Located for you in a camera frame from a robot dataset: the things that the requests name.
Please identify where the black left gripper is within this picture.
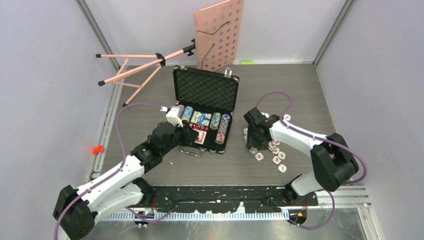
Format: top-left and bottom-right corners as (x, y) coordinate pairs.
(161, 119), (199, 156)

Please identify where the blue playing card deck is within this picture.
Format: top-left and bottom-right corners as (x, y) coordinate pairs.
(190, 111), (212, 127)

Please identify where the red white chip stack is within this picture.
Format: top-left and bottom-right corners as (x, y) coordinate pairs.
(178, 104), (185, 119)

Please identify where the white poker chip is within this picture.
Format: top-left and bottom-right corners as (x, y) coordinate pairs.
(249, 147), (258, 155)
(283, 114), (292, 122)

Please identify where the black poker set case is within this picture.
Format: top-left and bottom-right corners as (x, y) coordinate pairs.
(172, 65), (240, 154)

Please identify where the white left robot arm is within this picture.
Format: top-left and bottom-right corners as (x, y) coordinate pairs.
(53, 121), (199, 240)

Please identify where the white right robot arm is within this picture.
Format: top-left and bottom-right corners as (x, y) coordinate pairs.
(243, 107), (360, 205)

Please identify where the red playing card deck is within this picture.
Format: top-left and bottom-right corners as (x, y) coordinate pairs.
(194, 129), (207, 145)

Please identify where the blue yellow chip stack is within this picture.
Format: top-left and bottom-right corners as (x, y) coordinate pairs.
(181, 106), (194, 122)

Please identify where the green white chip stack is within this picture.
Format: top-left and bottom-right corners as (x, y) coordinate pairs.
(209, 112), (222, 130)

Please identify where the blue red chip stack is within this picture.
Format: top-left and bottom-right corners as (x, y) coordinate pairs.
(215, 114), (231, 145)

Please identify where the green tape piece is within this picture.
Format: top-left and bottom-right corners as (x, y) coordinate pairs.
(240, 61), (254, 65)

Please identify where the orange clip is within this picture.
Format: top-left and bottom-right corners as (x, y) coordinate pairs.
(91, 144), (103, 155)

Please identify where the pink music stand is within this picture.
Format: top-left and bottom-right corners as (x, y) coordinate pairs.
(96, 0), (245, 106)

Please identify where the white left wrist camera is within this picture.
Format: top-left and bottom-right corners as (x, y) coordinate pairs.
(160, 106), (183, 128)

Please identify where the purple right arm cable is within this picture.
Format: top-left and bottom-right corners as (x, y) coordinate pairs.
(255, 91), (368, 230)

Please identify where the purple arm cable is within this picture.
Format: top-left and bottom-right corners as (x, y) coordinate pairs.
(53, 102), (176, 240)
(255, 91), (368, 230)

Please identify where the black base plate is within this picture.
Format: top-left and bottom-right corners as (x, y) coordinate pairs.
(135, 185), (318, 214)

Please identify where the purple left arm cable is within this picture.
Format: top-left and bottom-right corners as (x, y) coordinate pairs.
(53, 102), (176, 240)

